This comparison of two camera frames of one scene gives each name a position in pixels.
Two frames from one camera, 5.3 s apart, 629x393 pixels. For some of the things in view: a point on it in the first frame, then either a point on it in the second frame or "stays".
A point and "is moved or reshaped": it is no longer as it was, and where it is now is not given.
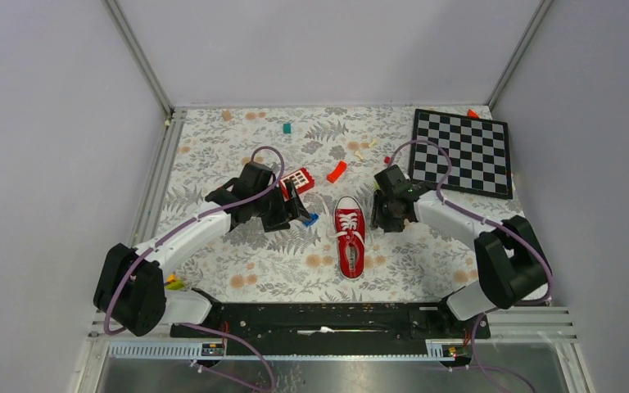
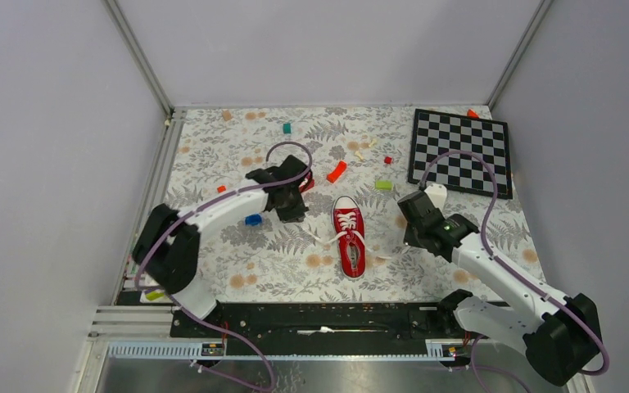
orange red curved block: x=337 y=172 stays
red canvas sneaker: x=350 y=237 stays
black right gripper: x=377 y=219 -> x=409 y=237
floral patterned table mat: x=330 y=156 stays
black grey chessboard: x=478 y=149 stays
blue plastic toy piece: x=314 y=217 is moved or reshaped
